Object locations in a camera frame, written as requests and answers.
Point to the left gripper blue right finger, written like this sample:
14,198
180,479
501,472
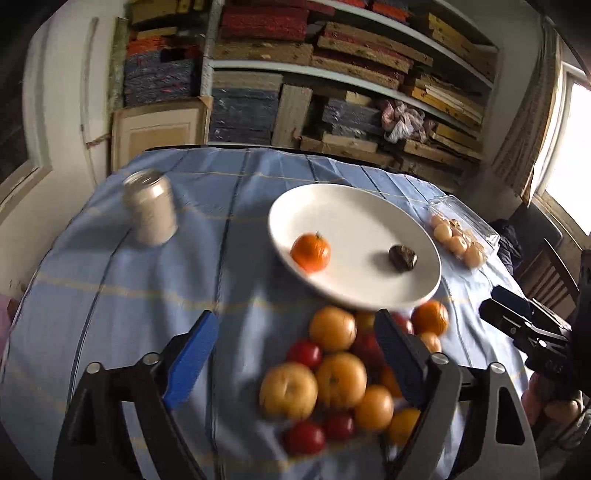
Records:
405,355

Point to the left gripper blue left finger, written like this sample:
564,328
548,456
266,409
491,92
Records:
184,358

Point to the orange round fruit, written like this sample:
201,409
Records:
342,381

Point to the large yellow pear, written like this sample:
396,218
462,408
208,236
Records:
289,391

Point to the small red tomato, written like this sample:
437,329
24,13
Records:
307,353

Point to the orange tangerine with stem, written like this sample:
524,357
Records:
311,252

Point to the dark wooden chair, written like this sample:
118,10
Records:
545,278

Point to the clear plastic fruit box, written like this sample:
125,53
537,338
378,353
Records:
462,232

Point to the white oval plate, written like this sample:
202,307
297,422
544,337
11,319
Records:
360,227

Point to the beige drink can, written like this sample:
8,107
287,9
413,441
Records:
147,196

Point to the cardboard framed panel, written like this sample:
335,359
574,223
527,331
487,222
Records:
163,124

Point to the pink plastic bag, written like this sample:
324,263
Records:
401,122

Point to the white metal shelf unit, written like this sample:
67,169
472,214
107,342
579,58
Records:
314,74

